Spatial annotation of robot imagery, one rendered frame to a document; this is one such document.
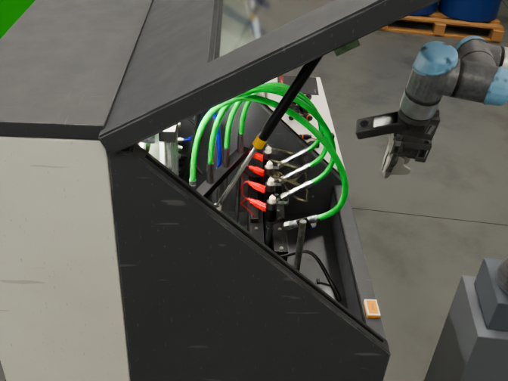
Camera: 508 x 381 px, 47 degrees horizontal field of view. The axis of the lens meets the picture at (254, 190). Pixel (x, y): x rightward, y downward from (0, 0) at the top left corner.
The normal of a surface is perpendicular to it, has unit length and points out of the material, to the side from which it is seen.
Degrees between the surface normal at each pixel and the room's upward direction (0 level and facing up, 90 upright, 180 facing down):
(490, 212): 0
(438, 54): 13
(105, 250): 90
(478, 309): 0
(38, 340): 90
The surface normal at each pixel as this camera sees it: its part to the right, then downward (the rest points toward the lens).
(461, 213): 0.06, -0.81
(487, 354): -0.11, 0.57
